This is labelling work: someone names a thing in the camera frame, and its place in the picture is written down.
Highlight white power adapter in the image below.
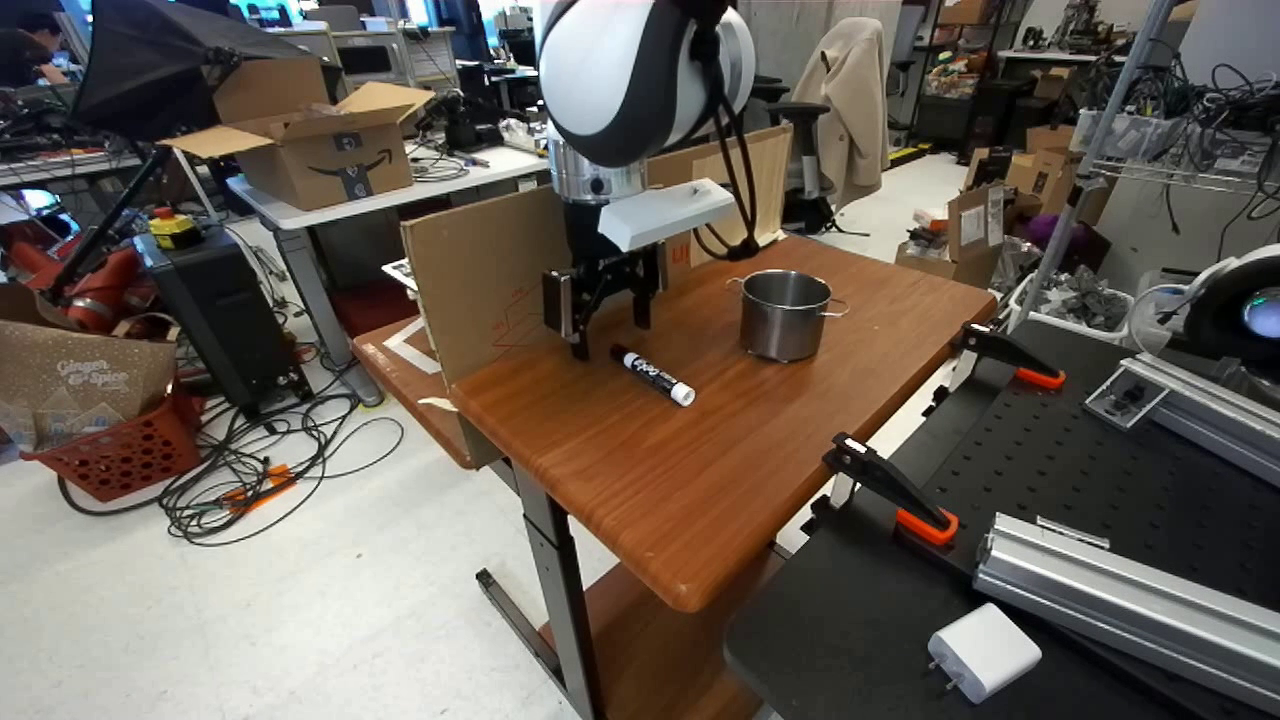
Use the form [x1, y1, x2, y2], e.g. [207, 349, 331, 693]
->
[922, 602, 1046, 708]

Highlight brown paper bag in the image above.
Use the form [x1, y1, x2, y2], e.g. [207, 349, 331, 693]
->
[0, 315, 182, 457]

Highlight black perforated breadboard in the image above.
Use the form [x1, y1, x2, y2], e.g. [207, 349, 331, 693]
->
[724, 315, 1280, 720]

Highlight grey metal table leg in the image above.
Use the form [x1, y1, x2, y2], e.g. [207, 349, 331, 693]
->
[473, 457, 610, 720]

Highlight red floor equipment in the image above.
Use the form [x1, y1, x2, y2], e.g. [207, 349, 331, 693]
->
[3, 237, 158, 340]

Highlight yellow emergency stop button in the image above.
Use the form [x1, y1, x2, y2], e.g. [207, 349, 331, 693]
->
[141, 203, 207, 257]

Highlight small grey socket plate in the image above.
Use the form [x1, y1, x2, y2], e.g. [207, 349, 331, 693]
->
[1078, 363, 1175, 438]

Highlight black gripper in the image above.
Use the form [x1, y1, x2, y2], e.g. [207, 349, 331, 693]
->
[539, 196, 666, 363]

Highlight black and white marker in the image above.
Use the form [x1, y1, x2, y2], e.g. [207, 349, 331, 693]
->
[609, 340, 700, 411]

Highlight large black orange clamp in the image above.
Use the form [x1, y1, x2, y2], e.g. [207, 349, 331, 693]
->
[820, 433, 965, 552]

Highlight black controller box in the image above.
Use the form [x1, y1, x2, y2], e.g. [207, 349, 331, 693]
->
[131, 218, 302, 420]

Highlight red plastic basket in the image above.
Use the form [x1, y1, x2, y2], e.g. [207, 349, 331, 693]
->
[22, 391, 207, 510]

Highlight small black orange clamp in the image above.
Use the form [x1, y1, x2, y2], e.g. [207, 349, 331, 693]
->
[961, 322, 1073, 398]

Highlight slanted silver metal pole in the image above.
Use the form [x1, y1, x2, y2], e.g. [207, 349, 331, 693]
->
[1006, 0, 1178, 337]

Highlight open cardboard shipping box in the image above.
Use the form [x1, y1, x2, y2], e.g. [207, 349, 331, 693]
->
[154, 54, 440, 218]

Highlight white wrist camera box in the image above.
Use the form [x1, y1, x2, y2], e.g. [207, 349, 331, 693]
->
[590, 178, 744, 257]

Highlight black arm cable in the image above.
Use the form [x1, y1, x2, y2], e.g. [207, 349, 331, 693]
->
[684, 0, 769, 263]

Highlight narrow aluminium extrusion rail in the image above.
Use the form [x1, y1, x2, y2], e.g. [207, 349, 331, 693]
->
[1114, 349, 1280, 491]

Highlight black floor cable bundle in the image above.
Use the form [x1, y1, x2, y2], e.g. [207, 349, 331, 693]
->
[53, 380, 410, 552]

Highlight large brown cardboard panel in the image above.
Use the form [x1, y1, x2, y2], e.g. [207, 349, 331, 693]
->
[396, 126, 794, 389]

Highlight stacked brown cardboard boxes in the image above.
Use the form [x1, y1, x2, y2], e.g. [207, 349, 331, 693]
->
[1003, 122, 1114, 224]

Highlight silver metal pot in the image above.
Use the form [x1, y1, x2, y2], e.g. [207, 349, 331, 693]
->
[735, 263, 846, 369]

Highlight black photo umbrella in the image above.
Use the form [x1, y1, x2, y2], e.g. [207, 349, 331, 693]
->
[69, 0, 313, 143]

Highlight wide aluminium extrusion rail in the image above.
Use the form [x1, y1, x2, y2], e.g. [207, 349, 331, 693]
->
[971, 511, 1280, 720]

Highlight labelled cardboard box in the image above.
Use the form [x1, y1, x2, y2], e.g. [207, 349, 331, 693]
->
[940, 179, 1011, 291]

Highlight grey office desk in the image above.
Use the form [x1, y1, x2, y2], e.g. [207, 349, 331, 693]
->
[219, 141, 560, 407]

